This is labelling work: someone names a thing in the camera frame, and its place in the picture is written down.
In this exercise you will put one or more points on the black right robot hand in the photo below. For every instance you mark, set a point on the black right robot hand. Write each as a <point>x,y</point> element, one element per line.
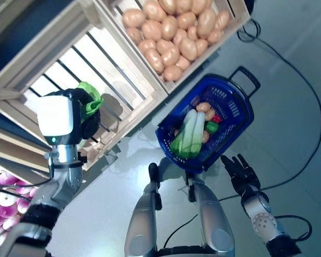
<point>243,179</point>

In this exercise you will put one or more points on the green leek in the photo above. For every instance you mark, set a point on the green leek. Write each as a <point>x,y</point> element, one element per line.
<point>183,134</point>

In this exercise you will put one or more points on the silver left robot leg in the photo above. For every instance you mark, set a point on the silver left robot leg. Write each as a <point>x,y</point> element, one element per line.
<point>141,219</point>

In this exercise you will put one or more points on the slatted wooden crate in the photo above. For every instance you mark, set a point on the slatted wooden crate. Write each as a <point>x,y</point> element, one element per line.
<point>139,80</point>

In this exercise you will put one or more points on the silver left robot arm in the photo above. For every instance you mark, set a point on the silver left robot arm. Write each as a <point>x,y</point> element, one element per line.
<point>59,182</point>

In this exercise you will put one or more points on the red bell pepper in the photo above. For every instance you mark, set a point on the red bell pepper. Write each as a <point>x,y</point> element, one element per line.
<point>217,119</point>

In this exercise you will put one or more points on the blue plastic shopping basket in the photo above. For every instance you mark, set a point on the blue plastic shopping basket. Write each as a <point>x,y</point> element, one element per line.
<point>247,115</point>

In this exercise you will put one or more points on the wooden potato crate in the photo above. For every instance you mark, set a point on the wooden potato crate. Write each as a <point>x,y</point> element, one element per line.
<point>196,63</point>

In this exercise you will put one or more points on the silver right robot leg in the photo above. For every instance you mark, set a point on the silver right robot leg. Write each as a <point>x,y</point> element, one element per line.
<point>214,219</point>

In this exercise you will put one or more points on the napa cabbage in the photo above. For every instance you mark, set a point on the napa cabbage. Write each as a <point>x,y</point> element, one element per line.
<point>94,105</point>
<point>196,134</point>

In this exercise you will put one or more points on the green bell pepper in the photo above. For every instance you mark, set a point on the green bell pepper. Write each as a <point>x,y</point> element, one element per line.
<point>211,127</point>

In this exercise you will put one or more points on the dark robot pelvis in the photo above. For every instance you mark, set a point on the dark robot pelvis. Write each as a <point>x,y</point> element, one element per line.
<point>179,252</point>

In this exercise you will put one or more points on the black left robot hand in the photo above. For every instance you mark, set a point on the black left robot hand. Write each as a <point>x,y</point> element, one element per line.
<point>56,115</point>

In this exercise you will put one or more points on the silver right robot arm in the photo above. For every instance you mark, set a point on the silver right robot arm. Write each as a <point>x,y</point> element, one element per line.
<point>262,219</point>

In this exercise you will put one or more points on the wooden shelf rack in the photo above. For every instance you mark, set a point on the wooden shelf rack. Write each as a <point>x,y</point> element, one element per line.
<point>10,154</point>

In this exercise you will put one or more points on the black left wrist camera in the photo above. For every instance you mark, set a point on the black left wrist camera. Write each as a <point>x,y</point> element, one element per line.
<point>81,162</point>

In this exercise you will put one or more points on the silver robot leg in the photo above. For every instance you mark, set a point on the silver robot leg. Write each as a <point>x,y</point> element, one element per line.
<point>141,219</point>
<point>214,219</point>

